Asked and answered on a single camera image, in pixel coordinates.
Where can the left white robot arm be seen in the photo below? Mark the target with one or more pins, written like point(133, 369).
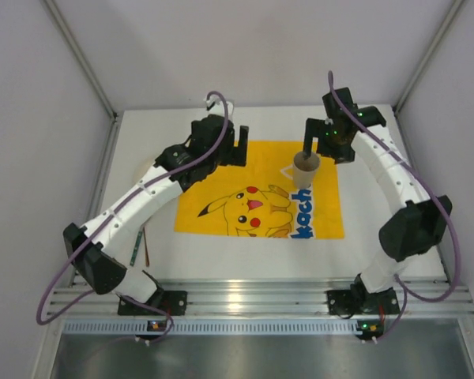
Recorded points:
point(95, 247)

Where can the slotted grey cable duct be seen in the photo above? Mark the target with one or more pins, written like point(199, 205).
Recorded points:
point(221, 327)

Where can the right aluminium frame post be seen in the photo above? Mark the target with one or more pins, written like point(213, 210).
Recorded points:
point(436, 40)

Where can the spoon with green handle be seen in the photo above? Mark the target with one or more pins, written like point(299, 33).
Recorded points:
point(136, 248)

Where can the yellow pikachu cloth placemat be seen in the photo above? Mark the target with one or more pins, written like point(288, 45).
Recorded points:
point(261, 200)

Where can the white paper plate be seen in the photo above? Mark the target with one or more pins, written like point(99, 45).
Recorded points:
point(142, 169)

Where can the beige paper cup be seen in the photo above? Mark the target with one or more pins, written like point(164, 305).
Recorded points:
point(305, 168)

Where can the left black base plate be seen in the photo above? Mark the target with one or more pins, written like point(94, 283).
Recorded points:
point(171, 302)

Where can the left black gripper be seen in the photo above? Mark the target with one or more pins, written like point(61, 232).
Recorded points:
point(229, 146)

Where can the copper coloured fork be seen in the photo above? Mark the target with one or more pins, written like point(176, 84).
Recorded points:
point(144, 236)

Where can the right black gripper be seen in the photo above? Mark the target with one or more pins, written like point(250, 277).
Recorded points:
point(314, 126)

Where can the aluminium mounting rail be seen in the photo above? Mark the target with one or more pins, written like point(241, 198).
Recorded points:
point(253, 298)

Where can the aluminium frame post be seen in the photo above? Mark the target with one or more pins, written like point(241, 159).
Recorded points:
point(436, 40)
point(77, 52)

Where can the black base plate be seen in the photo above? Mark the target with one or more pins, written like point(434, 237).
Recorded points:
point(171, 302)
point(345, 304)

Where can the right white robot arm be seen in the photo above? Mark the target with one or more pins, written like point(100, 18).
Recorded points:
point(418, 219)

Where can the left aluminium frame post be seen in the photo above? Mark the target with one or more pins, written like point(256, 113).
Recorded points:
point(77, 52)

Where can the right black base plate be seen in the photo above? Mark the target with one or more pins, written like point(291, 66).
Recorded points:
point(345, 304)

